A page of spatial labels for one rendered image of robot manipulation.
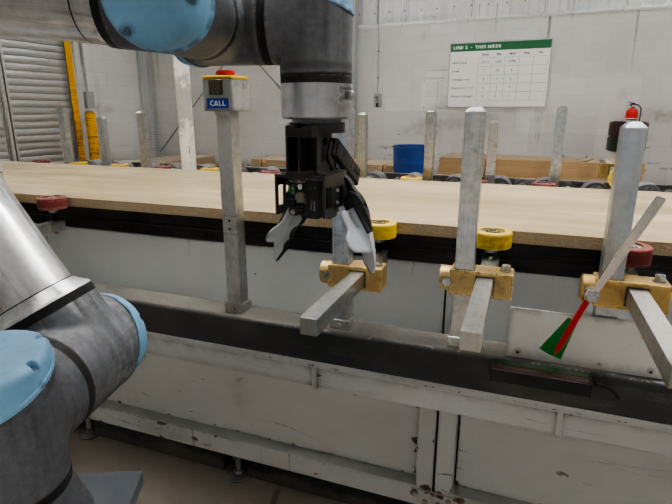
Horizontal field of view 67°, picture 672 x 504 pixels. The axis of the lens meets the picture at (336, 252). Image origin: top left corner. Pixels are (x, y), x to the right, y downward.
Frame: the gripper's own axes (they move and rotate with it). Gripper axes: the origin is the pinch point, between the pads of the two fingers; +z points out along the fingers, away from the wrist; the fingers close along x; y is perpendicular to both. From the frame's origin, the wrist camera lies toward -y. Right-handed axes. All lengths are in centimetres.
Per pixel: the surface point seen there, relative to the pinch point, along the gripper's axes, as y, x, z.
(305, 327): -4.0, -5.4, 12.0
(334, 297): -14.1, -5.0, 10.3
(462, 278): -30.9, 14.0, 9.2
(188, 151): -118, -124, -4
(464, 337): -5.8, 19.2, 9.6
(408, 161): -574, -158, 42
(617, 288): -33, 40, 8
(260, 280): -49, -43, 24
